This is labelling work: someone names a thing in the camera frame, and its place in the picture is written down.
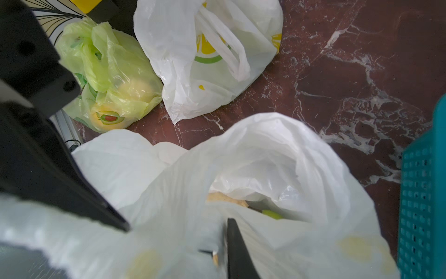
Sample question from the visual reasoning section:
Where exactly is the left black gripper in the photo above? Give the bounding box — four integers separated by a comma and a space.
1, 1, 80, 117

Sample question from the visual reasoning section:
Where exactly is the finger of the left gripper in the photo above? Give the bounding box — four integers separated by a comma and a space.
1, 102, 130, 231

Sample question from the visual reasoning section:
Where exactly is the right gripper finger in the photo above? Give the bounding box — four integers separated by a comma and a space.
226, 218, 261, 279

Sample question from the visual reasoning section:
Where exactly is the white lemon print bag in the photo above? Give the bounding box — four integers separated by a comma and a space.
1, 113, 400, 279

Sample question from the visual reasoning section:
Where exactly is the green plastic bag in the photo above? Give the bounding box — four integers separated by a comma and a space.
55, 18, 163, 133

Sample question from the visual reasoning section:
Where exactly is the plain white plastic bag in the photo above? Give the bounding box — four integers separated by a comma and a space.
134, 1, 283, 123

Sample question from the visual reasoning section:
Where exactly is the green pear front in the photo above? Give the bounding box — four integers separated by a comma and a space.
261, 209, 283, 220

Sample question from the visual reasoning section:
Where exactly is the white pear back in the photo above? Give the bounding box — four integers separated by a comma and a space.
207, 193, 249, 208

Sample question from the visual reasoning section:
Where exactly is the yellow black toolbox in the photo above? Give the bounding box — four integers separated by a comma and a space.
70, 0, 137, 37

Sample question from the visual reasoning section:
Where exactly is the teal plastic basket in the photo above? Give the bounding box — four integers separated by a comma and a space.
397, 96, 446, 279

